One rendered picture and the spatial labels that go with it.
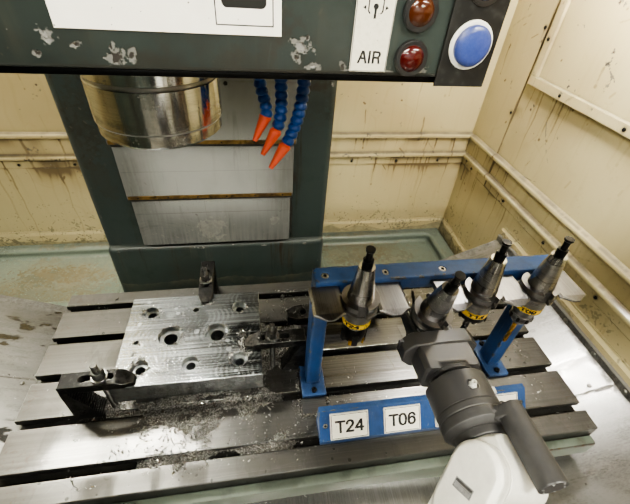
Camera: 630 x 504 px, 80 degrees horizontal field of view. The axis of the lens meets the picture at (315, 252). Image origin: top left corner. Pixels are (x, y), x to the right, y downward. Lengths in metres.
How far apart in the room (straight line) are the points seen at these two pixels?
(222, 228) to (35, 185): 0.80
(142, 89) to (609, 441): 1.17
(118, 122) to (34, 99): 1.08
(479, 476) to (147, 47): 0.52
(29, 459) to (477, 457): 0.77
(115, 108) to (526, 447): 0.60
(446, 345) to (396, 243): 1.23
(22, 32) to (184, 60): 0.10
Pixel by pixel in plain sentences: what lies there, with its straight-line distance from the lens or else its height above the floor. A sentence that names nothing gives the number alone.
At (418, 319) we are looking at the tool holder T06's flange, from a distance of 0.62.
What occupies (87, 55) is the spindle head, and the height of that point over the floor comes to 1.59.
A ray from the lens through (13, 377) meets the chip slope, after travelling 1.40.
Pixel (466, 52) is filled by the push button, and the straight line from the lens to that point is 0.36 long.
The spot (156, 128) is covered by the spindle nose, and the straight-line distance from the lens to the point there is 0.49.
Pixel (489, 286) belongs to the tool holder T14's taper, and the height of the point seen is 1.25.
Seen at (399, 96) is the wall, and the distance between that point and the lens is 1.52.
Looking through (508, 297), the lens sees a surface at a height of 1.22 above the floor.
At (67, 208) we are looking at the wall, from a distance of 1.77.
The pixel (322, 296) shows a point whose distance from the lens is 0.62.
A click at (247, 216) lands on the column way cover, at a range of 1.17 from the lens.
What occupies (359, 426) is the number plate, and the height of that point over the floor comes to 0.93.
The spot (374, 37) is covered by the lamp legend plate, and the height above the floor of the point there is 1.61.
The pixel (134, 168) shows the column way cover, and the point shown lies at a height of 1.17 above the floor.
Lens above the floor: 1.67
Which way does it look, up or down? 40 degrees down
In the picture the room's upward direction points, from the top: 5 degrees clockwise
